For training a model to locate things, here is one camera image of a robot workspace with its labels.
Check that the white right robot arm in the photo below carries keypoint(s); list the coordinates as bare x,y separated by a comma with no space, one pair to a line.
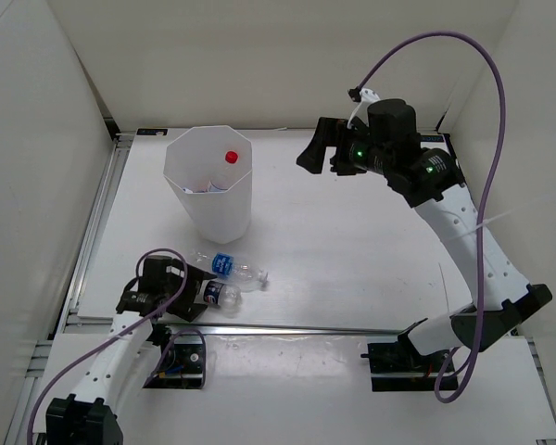
387,142

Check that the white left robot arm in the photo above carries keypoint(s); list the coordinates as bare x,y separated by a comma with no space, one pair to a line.
139,352

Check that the black cap pepsi bottle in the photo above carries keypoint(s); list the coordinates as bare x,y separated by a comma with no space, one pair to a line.
224,296

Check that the crushed clear blue-label bottle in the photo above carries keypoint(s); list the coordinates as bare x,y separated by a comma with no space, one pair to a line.
234,270

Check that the black corner label plate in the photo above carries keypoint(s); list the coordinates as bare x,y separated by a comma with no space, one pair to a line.
152,132

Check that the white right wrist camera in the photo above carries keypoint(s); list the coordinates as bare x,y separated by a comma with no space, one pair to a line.
363,98

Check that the red cap water bottle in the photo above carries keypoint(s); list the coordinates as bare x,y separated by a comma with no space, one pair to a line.
223,178

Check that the white zip tie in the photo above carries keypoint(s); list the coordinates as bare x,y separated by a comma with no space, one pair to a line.
485,223

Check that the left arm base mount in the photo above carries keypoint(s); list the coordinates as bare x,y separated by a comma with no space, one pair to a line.
183,360

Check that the blue label upright-lying bottle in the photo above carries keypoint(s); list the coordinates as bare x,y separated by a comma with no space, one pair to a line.
188,190

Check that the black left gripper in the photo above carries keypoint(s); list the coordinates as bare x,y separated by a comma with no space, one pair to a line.
186,309

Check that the white octagonal bin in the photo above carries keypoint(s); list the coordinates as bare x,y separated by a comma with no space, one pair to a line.
209,168

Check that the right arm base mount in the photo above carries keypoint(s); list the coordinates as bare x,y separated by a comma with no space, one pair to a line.
394,370

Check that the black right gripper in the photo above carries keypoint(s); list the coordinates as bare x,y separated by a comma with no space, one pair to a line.
327,134

